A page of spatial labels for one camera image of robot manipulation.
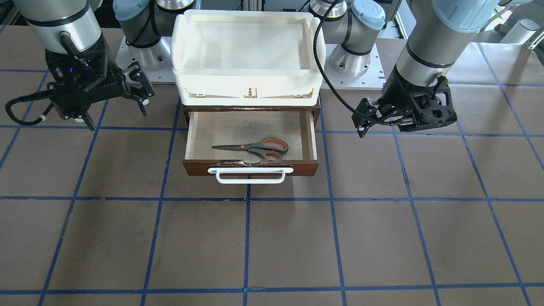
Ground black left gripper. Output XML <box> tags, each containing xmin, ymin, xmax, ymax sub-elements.
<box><xmin>351</xmin><ymin>68</ymin><xmax>457</xmax><ymax>138</ymax></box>

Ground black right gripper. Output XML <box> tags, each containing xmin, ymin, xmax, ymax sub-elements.
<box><xmin>46</xmin><ymin>32</ymin><xmax>155</xmax><ymax>131</ymax></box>

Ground wooden drawer with white handle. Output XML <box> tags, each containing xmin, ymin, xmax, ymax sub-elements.
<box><xmin>183</xmin><ymin>107</ymin><xmax>320</xmax><ymax>184</ymax></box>

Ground orange grey scissors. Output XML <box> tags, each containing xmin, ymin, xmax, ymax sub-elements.
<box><xmin>211</xmin><ymin>138</ymin><xmax>289</xmax><ymax>160</ymax></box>

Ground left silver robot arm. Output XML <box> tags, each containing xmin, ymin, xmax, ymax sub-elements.
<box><xmin>308</xmin><ymin>0</ymin><xmax>522</xmax><ymax>138</ymax></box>

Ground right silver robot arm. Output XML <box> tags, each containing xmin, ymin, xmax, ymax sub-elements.
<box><xmin>5</xmin><ymin>0</ymin><xmax>200</xmax><ymax>130</ymax></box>

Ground dark brown wooden cabinet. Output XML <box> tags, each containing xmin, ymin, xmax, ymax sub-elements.
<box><xmin>182</xmin><ymin>96</ymin><xmax>321</xmax><ymax>126</ymax></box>

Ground white plastic bin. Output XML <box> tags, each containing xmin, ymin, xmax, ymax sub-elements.
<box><xmin>170</xmin><ymin>9</ymin><xmax>326</xmax><ymax>107</ymax></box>

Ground black braided cable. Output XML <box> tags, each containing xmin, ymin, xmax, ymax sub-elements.
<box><xmin>312</xmin><ymin>0</ymin><xmax>394</xmax><ymax>126</ymax></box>

